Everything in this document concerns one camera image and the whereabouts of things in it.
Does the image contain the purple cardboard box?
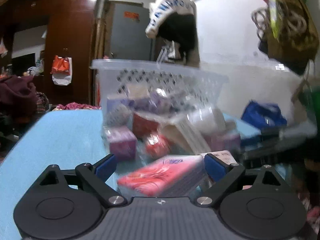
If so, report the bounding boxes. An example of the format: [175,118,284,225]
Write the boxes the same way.
[103,126,137,161]

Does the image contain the red pink tissue pack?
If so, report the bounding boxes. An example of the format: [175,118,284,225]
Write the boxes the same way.
[117,155,207,198]

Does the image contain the red item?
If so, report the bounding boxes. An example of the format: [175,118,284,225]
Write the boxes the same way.
[144,133,171,159]

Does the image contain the blue printed shopping bag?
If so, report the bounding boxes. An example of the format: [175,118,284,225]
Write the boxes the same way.
[241,100,287,129]

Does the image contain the white thank you card box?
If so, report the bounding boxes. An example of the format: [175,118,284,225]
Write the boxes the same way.
[209,150,236,165]

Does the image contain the pink floral bedsheet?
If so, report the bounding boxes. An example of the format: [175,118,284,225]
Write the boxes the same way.
[54,102,101,111]

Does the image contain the white plastic perforated basket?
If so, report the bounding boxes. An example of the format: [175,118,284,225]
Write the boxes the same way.
[92,59,227,138]

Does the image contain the dark maroon clothes pile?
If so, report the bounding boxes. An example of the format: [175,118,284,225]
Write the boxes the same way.
[0,75,37,118]

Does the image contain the orange white hanging bag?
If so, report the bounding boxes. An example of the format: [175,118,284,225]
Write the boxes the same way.
[50,55,73,86]

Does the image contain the black hanging garment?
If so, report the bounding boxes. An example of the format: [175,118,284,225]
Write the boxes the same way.
[157,12,196,61]

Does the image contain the grey metal door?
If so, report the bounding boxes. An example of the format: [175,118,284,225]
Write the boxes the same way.
[109,3,152,61]

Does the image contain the white tote bag blue letters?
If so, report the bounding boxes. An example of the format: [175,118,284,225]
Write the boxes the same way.
[145,0,194,38]

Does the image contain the dark red wooden wardrobe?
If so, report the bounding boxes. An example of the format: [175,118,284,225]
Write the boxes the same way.
[1,0,100,104]

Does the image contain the coiled rope bundle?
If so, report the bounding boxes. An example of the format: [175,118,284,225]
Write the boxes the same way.
[251,3,308,42]

